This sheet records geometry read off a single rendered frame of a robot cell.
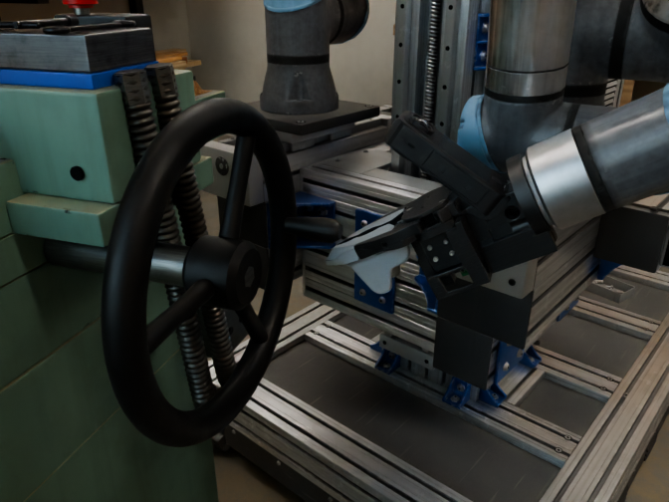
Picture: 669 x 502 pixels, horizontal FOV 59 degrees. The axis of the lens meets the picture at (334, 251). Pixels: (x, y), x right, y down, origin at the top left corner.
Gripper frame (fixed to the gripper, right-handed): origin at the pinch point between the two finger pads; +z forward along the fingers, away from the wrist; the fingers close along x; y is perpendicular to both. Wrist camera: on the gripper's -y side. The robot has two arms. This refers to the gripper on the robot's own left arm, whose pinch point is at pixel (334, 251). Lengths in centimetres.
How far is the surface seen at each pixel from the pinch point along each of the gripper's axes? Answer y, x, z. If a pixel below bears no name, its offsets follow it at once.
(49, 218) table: -15.8, -15.8, 13.2
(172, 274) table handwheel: -6.8, -13.0, 7.7
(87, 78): -23.3, -12.8, 4.6
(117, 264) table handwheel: -10.5, -24.1, 0.9
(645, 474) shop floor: 95, 69, -6
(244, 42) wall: -79, 334, 159
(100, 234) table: -12.7, -15.8, 9.4
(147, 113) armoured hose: -19.2, -10.0, 3.5
